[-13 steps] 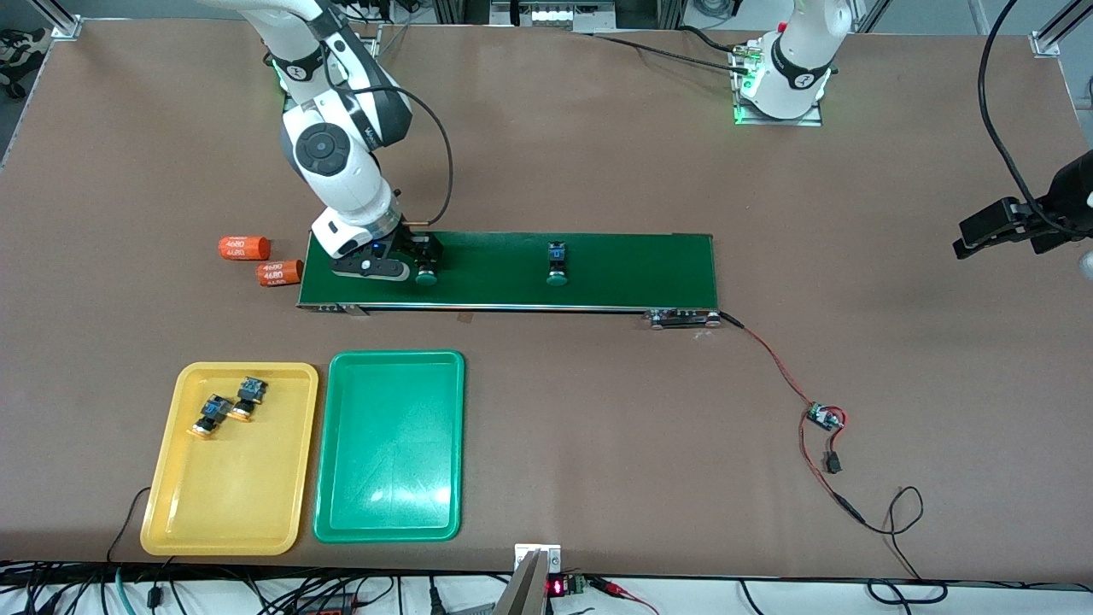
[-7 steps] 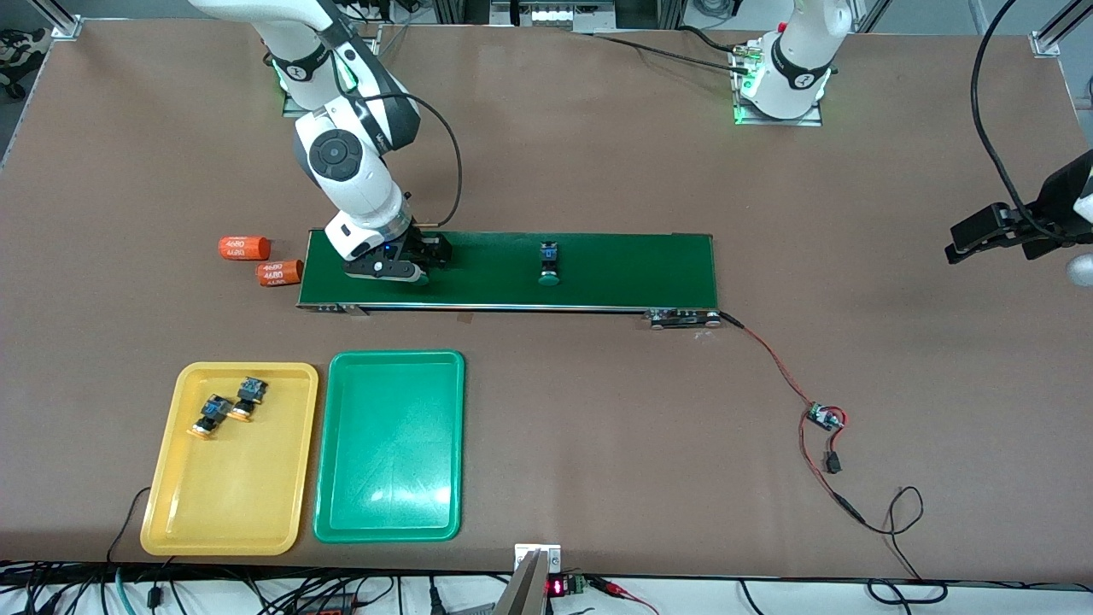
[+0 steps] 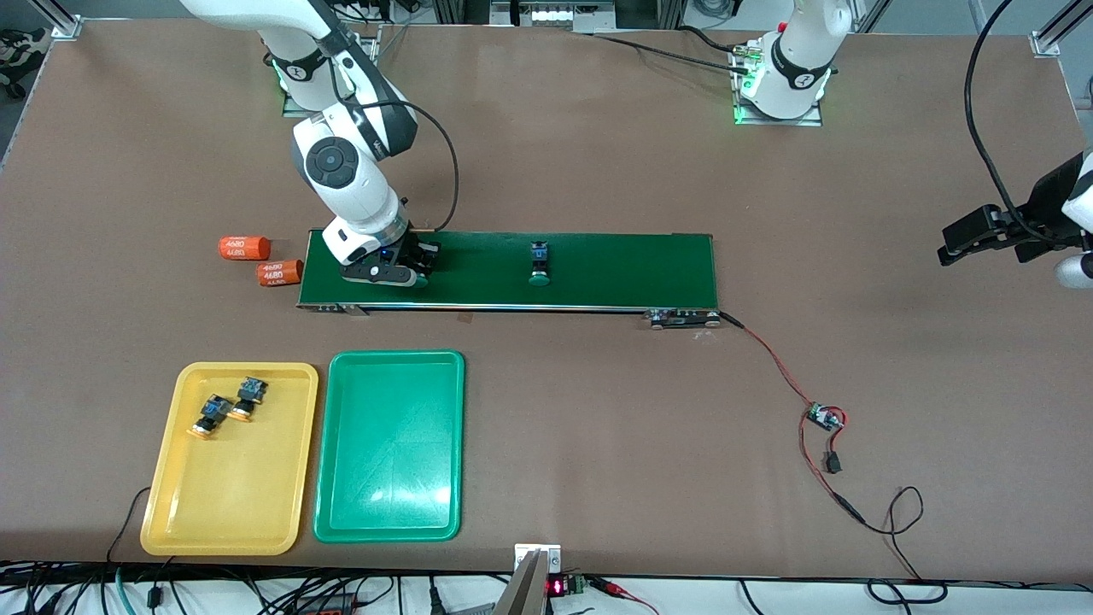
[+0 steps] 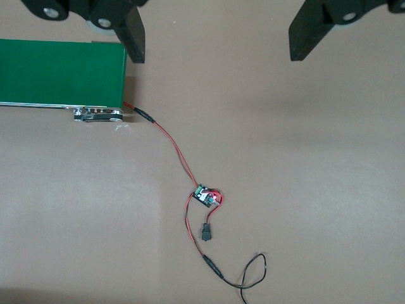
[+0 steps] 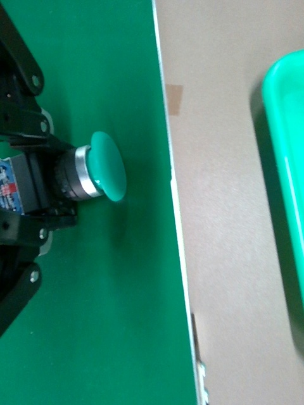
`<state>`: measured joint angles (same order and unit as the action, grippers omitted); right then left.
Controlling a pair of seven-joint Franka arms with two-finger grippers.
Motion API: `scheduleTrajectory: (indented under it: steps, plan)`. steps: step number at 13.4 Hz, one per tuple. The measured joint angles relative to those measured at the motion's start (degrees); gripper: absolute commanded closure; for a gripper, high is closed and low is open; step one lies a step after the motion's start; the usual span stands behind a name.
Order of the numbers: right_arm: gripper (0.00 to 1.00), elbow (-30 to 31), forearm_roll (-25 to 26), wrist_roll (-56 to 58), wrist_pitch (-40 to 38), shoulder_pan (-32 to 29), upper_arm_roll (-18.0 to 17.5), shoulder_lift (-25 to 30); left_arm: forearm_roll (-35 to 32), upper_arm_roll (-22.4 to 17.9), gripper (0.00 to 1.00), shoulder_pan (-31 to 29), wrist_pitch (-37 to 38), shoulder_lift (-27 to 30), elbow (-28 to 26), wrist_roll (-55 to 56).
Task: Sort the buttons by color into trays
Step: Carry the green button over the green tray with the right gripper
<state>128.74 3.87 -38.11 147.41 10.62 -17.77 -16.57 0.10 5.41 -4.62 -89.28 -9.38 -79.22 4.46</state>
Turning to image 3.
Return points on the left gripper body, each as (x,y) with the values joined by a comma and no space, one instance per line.
(1047,205)

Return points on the orange cylindrical battery cell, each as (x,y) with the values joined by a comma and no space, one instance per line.
(279,273)
(244,248)

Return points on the yellow mushroom push button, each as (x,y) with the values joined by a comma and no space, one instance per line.
(248,400)
(209,416)

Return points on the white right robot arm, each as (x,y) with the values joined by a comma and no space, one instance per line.
(341,162)

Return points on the green conveyor belt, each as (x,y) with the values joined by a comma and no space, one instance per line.
(615,273)

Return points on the green plastic tray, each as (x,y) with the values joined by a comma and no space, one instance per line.
(388,444)

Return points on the small green circuit board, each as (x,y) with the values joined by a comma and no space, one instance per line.
(824,417)

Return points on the grey control box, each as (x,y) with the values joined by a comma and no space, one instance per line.
(555,15)

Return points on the yellow plastic tray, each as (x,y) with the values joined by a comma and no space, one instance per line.
(230,487)

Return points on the red digit display module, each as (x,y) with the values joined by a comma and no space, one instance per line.
(557,587)

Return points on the red clip test lead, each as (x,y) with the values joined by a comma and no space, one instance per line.
(610,587)

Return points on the black white sneaker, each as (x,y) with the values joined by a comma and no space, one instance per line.
(26,38)

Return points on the aluminium frame profile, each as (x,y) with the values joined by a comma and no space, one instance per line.
(1055,38)
(64,26)

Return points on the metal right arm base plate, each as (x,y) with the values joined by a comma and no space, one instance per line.
(372,51)

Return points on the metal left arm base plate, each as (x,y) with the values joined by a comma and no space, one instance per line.
(768,122)

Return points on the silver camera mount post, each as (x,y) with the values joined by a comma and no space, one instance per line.
(529,589)

